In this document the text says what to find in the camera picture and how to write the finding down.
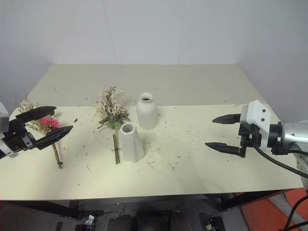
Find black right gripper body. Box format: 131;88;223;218
237;122;263;159

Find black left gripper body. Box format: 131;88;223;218
1;117;37;153

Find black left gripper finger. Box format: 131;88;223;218
35;125;74;151
15;106;57;124

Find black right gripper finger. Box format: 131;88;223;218
212;114;242;126
205;141;242;156

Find angular white vase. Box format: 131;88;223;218
119;123;147;163

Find round white bottle vase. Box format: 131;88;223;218
136;92;158;130

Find dried bouquet with pink flower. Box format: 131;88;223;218
13;95;64;170

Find beige dried flower bouquet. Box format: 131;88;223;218
92;86;131;165

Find orange floor mat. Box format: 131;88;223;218
240;189;308;231

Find dark rounded shape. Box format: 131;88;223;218
112;214;132;231

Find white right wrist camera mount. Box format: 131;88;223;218
240;99;274;153

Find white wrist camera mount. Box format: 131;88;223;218
0;102;19;159
240;99;274;153

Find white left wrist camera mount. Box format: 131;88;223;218
0;102;19;159

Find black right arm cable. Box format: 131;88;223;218
254;141;308;180

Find silver metal bracket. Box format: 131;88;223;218
204;217;227;231
82;214;96;229

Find thin black floor cable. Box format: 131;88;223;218
285;191;308;231

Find black table frame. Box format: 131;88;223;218
0;189;298;220

